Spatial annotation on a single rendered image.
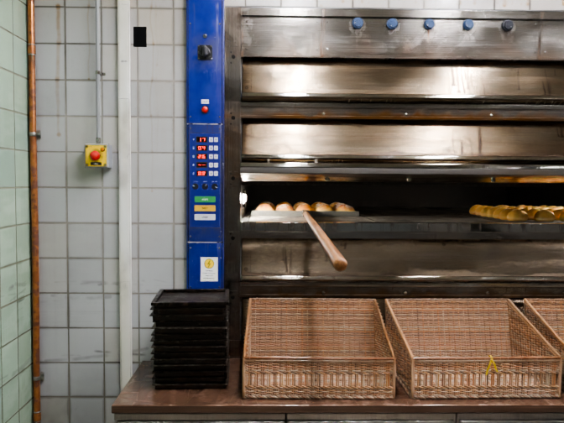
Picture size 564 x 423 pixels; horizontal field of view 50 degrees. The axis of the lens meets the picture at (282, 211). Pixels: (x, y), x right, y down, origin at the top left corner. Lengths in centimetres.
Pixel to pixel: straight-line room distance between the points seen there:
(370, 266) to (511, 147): 80
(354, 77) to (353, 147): 30
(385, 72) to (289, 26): 46
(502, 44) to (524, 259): 95
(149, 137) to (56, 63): 50
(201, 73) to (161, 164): 42
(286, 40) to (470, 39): 80
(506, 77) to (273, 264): 130
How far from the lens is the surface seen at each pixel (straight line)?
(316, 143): 261
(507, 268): 282
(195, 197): 259
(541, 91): 287
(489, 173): 261
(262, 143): 260
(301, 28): 270
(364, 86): 265
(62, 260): 277
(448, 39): 280
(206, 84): 261
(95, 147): 263
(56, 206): 276
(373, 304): 265
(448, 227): 272
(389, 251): 269
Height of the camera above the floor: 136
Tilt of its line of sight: 3 degrees down
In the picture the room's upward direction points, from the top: straight up
